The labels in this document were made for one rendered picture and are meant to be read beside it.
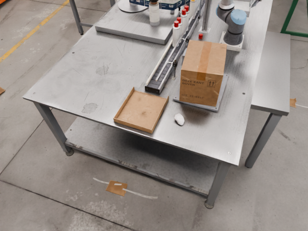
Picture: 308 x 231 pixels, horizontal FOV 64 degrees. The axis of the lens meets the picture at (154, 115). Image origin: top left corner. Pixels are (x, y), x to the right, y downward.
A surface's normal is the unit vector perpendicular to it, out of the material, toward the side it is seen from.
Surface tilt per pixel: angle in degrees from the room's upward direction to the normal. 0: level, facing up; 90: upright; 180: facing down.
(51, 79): 0
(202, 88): 90
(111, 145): 1
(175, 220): 0
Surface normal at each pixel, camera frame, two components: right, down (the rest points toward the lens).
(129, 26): -0.04, -0.63
